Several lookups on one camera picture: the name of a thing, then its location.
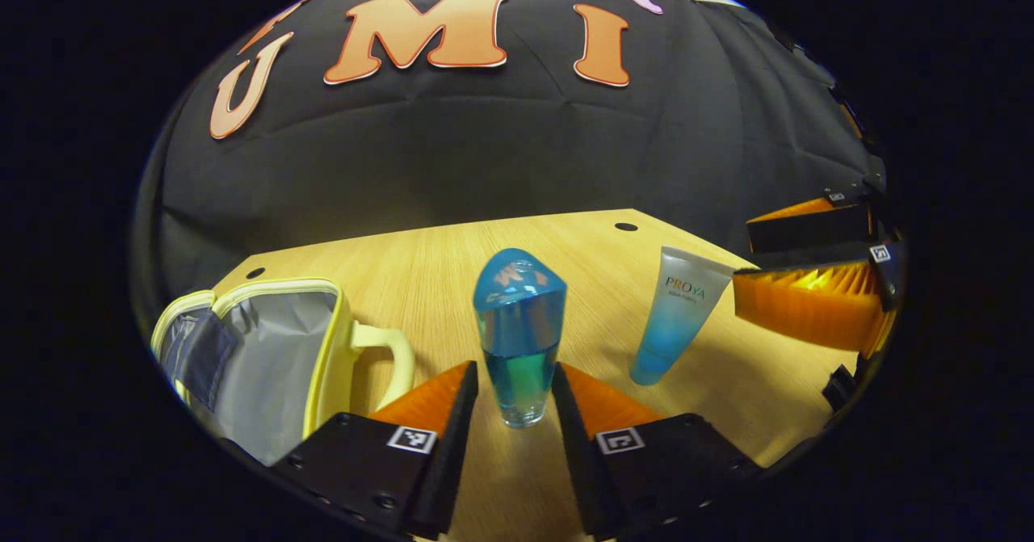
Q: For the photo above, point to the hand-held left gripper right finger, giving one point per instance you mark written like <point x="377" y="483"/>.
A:
<point x="577" y="453"/>

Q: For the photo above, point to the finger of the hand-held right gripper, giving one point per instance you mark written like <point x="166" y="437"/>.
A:
<point x="808" y="304"/>
<point x="808" y="235"/>

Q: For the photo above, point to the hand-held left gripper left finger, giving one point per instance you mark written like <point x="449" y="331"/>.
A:
<point x="452" y="445"/>

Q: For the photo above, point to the white blue skincare tube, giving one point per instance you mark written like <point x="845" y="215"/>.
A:
<point x="678" y="316"/>

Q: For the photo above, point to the clear blue skincare bottle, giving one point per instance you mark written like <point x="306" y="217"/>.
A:
<point x="519" y="324"/>

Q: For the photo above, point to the cream yellow suitcase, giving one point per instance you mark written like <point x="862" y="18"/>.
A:
<point x="275" y="364"/>

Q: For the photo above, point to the black backdrop cloth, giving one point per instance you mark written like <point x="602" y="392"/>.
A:
<point x="485" y="146"/>

